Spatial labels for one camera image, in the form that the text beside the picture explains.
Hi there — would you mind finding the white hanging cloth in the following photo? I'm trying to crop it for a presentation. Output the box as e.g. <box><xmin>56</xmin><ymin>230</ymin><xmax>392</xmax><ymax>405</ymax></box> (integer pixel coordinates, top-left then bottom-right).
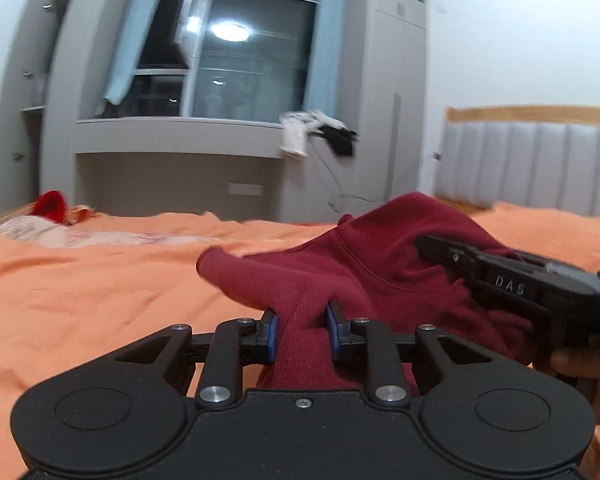
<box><xmin>278</xmin><ymin>108</ymin><xmax>347</xmax><ymax>161</ymax></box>

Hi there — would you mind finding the orange bed sheet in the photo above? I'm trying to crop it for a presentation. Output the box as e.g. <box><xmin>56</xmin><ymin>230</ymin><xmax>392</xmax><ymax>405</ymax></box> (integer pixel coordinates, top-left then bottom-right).
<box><xmin>0</xmin><ymin>200</ymin><xmax>600</xmax><ymax>480</ymax></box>

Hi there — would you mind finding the grey window sill cabinet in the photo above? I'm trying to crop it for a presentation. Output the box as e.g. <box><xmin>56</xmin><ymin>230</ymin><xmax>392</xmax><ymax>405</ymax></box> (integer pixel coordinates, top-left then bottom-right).
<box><xmin>74</xmin><ymin>116</ymin><xmax>287</xmax><ymax>222</ymax></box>

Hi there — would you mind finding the light blue gathered curtain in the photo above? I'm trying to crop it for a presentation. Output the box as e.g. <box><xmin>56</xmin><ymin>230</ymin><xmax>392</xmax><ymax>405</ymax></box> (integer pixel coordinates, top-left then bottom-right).
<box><xmin>101</xmin><ymin>0</ymin><xmax>172</xmax><ymax>107</ymax></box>

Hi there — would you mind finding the pale pink lace cloth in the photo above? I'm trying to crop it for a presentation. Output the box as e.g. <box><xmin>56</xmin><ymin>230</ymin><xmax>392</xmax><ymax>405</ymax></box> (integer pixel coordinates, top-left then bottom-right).
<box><xmin>0</xmin><ymin>215</ymin><xmax>207</xmax><ymax>252</ymax></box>

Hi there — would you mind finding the large window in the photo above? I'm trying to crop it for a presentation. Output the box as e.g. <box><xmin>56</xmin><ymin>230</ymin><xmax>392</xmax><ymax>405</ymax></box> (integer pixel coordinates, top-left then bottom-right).
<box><xmin>129</xmin><ymin>0</ymin><xmax>322</xmax><ymax>126</ymax></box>

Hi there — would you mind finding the black hanging cloth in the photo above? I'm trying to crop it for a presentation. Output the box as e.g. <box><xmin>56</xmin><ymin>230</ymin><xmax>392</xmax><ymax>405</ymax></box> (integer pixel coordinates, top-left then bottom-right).
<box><xmin>319</xmin><ymin>125</ymin><xmax>360</xmax><ymax>157</ymax></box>

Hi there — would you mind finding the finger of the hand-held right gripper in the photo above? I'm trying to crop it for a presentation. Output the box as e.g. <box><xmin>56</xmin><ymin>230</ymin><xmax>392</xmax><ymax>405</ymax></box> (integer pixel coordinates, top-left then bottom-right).
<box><xmin>415</xmin><ymin>232</ymin><xmax>482</xmax><ymax>280</ymax></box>

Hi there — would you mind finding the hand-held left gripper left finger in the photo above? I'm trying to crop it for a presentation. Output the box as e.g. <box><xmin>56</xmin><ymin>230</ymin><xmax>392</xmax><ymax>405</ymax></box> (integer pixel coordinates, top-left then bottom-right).
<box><xmin>114</xmin><ymin>309</ymin><xmax>280</xmax><ymax>410</ymax></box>

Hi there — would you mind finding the light blue straight curtain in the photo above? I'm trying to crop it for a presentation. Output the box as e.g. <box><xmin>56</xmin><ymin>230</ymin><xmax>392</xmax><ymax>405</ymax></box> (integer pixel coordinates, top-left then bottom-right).
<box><xmin>303</xmin><ymin>0</ymin><xmax>349</xmax><ymax>117</ymax></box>

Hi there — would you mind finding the grey padded headboard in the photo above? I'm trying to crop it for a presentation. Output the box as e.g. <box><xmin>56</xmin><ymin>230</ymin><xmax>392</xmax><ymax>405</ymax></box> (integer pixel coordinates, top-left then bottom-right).
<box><xmin>432</xmin><ymin>105</ymin><xmax>600</xmax><ymax>222</ymax></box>

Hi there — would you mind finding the bright red cloth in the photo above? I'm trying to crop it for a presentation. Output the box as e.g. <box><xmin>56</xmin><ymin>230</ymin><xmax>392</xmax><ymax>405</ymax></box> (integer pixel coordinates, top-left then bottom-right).
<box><xmin>32</xmin><ymin>190</ymin><xmax>70</xmax><ymax>224</ymax></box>

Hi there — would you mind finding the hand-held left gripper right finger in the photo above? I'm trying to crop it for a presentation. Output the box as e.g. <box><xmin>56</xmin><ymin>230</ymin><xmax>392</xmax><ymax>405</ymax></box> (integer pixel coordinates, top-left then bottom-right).
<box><xmin>325</xmin><ymin>300</ymin><xmax>496</xmax><ymax>410</ymax></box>

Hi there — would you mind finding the orange ruffled cloth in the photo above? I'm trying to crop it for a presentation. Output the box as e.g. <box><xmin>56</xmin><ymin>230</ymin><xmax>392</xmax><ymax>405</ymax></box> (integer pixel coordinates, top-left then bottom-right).
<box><xmin>64</xmin><ymin>205</ymin><xmax>99</xmax><ymax>225</ymax></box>

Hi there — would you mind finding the dark red long-sleeve shirt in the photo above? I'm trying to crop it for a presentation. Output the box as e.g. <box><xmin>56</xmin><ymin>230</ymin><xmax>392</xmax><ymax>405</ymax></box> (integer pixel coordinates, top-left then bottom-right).
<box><xmin>196</xmin><ymin>191</ymin><xmax>557</xmax><ymax>392</ymax></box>

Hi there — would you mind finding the grey tall wardrobe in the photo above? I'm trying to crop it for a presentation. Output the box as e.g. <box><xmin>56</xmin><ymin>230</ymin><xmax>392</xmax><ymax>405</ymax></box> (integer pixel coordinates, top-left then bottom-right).
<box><xmin>359</xmin><ymin>0</ymin><xmax>432</xmax><ymax>202</ymax></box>

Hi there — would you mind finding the grey open-shelf cabinet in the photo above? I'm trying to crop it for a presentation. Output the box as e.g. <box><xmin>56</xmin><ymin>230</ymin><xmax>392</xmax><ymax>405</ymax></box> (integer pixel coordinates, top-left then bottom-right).
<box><xmin>0</xmin><ymin>0</ymin><xmax>83</xmax><ymax>213</ymax></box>

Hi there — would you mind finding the thin black cable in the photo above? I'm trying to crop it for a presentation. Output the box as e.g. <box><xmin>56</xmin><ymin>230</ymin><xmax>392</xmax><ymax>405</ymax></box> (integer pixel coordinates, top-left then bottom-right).
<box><xmin>309</xmin><ymin>132</ymin><xmax>397</xmax><ymax>214</ymax></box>

